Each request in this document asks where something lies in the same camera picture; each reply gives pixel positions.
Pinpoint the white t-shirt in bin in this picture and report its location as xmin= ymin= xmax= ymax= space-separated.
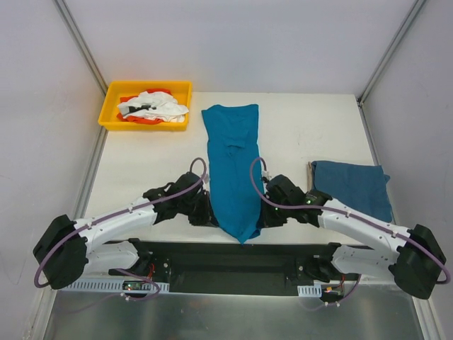
xmin=116 ymin=91 xmax=190 ymax=124

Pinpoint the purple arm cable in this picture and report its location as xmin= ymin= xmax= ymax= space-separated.
xmin=33 ymin=157 xmax=210 ymax=302
xmin=249 ymin=157 xmax=452 ymax=312

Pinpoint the right vertical aluminium post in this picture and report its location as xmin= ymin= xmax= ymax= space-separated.
xmin=357 ymin=0 xmax=428 ymax=108

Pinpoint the white slotted cable duct left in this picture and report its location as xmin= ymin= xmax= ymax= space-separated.
xmin=61 ymin=278 xmax=170 ymax=294

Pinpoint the white slotted cable duct right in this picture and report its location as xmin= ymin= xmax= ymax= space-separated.
xmin=297 ymin=284 xmax=323 ymax=298

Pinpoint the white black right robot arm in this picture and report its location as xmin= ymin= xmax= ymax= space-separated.
xmin=261 ymin=175 xmax=446 ymax=300

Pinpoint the yellow plastic bin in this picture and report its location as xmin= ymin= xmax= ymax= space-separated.
xmin=98 ymin=80 xmax=193 ymax=132

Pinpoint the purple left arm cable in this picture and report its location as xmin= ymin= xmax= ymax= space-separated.
xmin=33 ymin=157 xmax=210 ymax=302

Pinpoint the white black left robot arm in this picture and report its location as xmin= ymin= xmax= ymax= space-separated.
xmin=33 ymin=172 xmax=219 ymax=290

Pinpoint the teal t-shirt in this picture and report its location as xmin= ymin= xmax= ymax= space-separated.
xmin=202 ymin=104 xmax=264 ymax=244

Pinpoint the folded dark blue t-shirt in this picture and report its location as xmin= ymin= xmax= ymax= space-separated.
xmin=308 ymin=160 xmax=392 ymax=222

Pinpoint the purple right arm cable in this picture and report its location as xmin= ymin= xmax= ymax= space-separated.
xmin=249 ymin=157 xmax=452 ymax=312

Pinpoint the brown cardboard sheet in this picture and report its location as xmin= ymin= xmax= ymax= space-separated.
xmin=306 ymin=162 xmax=314 ymax=191

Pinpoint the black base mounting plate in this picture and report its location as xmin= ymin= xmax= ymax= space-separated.
xmin=109 ymin=239 xmax=358 ymax=296

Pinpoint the aluminium frame rail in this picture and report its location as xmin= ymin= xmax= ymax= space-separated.
xmin=44 ymin=247 xmax=428 ymax=284

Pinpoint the white slotted cable duct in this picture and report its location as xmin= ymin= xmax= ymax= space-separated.
xmin=297 ymin=284 xmax=323 ymax=298
xmin=61 ymin=278 xmax=170 ymax=294

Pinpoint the vertical aluminium post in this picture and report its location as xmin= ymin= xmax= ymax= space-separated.
xmin=52 ymin=0 xmax=108 ymax=96
xmin=357 ymin=0 xmax=428 ymax=108

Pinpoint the left vertical aluminium post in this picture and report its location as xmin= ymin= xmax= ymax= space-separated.
xmin=52 ymin=0 xmax=108 ymax=96

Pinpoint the orange t-shirt in bin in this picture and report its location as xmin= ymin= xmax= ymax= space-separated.
xmin=119 ymin=88 xmax=174 ymax=125

